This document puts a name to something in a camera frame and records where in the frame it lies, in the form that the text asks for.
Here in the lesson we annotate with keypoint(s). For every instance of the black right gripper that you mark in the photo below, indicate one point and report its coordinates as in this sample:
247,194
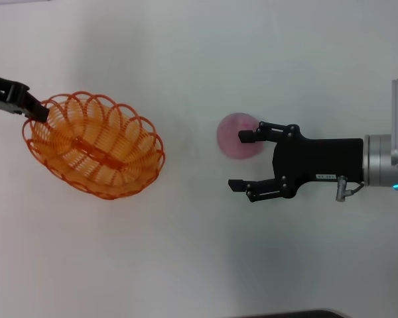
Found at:
318,159

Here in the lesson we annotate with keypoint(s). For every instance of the pink peach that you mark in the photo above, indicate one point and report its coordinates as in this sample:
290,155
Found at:
229,139

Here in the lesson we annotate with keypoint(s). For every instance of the orange woven plastic basket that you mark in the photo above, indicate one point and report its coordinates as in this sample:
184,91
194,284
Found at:
96,152

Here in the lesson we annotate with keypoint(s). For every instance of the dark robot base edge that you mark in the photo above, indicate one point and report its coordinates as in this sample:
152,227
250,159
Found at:
292,314

